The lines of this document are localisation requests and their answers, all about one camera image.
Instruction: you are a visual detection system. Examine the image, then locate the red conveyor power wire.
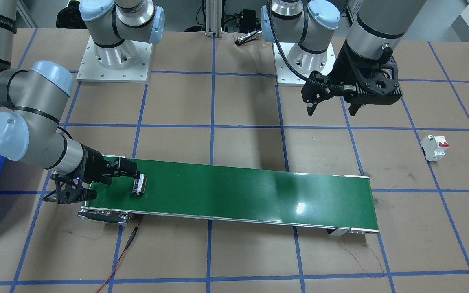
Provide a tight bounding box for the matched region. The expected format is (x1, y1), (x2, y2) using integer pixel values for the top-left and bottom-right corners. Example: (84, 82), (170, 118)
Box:
(95, 214), (145, 293)

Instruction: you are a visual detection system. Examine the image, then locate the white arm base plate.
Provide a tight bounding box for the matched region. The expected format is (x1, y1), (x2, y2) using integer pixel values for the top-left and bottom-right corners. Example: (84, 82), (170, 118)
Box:
(272, 37), (343, 87)
(77, 37), (152, 83)

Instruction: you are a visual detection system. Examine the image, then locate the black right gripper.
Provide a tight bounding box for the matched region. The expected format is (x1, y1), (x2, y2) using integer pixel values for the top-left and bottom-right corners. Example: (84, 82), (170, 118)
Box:
(42, 146), (141, 204)

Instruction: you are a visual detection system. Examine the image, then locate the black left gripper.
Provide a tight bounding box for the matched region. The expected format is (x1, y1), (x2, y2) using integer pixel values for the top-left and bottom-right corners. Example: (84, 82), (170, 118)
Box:
(302, 43), (403, 116)

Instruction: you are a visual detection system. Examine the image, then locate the black power adapter box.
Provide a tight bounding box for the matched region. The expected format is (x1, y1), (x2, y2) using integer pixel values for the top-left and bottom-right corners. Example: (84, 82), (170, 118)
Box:
(233, 9), (262, 33)

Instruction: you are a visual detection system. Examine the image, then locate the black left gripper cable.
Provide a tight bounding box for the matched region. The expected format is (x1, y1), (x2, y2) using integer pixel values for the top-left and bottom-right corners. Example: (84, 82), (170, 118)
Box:
(266, 0), (357, 91)

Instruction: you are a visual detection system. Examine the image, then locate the aluminium frame post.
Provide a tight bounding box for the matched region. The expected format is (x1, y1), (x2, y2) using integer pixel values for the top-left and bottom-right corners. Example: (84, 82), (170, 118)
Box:
(204, 0), (223, 39)

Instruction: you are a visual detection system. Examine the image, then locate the white red circuit breaker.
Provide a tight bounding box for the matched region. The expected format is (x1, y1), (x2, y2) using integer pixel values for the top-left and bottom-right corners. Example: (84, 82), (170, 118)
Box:
(419, 135), (450, 161)

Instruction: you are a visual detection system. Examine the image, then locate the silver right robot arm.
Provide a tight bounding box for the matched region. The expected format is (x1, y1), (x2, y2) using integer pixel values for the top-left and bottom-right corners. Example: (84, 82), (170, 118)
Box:
(0, 0), (164, 204)

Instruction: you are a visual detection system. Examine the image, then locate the dark brown capacitor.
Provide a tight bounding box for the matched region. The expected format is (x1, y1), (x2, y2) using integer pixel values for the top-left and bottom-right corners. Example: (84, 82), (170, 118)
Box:
(131, 174), (147, 196)

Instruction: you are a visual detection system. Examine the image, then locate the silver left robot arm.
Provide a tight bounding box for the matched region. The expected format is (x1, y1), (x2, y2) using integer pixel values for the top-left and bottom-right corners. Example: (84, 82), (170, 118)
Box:
(261, 0), (425, 116)

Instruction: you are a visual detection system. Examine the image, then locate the green conveyor belt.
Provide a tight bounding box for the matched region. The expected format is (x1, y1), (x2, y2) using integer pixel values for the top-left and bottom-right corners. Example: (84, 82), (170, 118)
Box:
(78, 159), (379, 236)

